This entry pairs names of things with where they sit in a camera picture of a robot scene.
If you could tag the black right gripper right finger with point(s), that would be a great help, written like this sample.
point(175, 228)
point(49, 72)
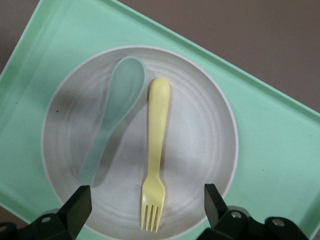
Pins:
point(216, 212)

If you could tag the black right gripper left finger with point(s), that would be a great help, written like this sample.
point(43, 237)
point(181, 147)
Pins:
point(75, 215)

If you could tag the cream round plate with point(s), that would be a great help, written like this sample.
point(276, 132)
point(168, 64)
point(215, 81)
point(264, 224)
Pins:
point(200, 137)

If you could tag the yellow plastic fork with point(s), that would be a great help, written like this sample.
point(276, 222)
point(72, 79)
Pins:
point(157, 130)

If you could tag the light green rectangular tray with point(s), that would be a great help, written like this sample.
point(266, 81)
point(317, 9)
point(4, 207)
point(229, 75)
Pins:
point(262, 125)

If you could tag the pale green plastic spoon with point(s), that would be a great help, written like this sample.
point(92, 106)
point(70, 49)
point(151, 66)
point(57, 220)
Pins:
point(125, 85)

